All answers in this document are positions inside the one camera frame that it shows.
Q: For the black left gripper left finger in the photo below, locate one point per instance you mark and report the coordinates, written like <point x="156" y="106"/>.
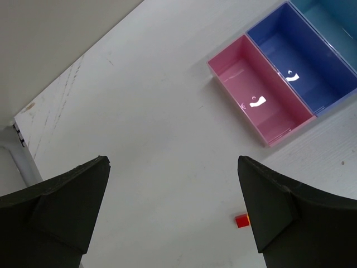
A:
<point x="50" y="224"/>

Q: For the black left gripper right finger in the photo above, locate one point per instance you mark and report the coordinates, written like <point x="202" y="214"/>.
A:
<point x="294" y="224"/>

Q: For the red lego brick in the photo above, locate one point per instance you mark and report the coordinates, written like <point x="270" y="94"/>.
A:
<point x="242" y="220"/>

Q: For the pink plastic bin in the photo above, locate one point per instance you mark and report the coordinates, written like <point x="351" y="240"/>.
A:
<point x="259" y="91"/>

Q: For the light blue plastic bin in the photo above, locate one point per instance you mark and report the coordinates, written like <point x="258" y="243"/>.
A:
<point x="335" y="21"/>

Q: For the aluminium left rail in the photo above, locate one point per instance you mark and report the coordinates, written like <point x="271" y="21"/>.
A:
<point x="13" y="141"/>

